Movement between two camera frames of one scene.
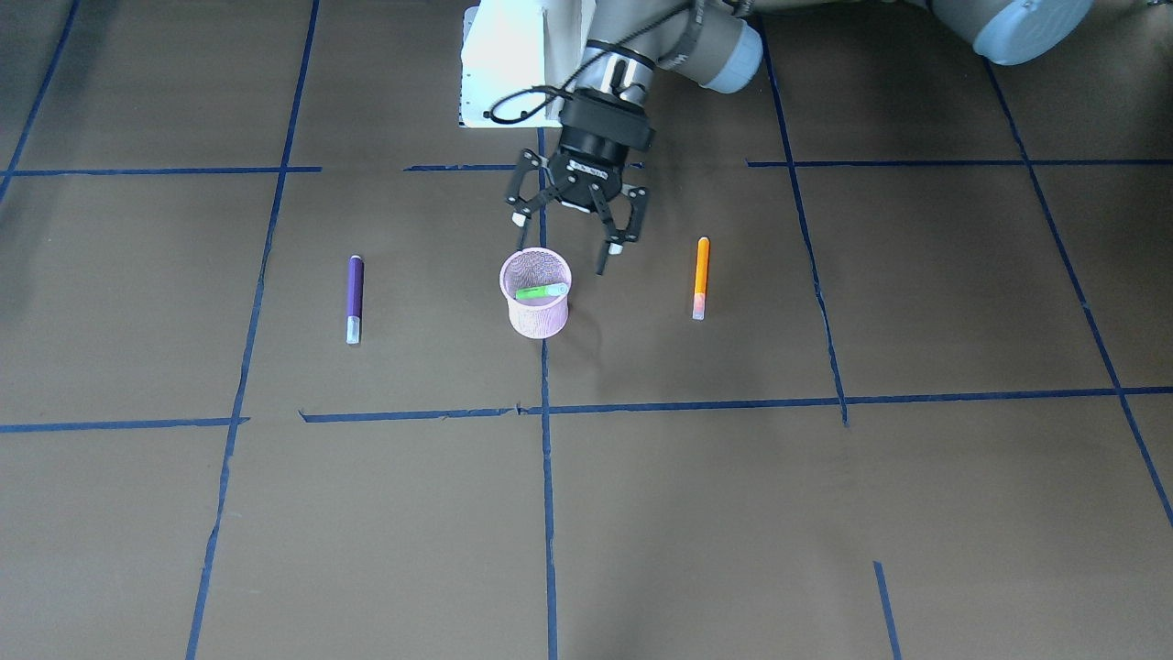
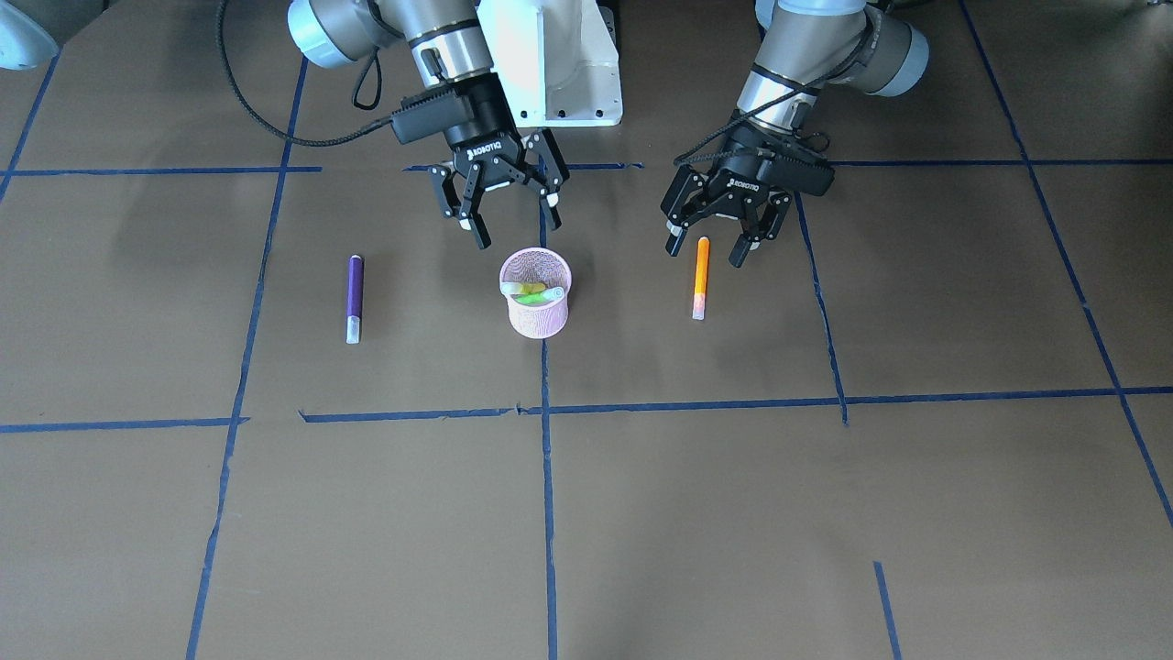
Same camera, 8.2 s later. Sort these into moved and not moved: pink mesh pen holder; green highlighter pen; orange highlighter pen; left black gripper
Moved: left black gripper
Not moved: pink mesh pen holder; green highlighter pen; orange highlighter pen
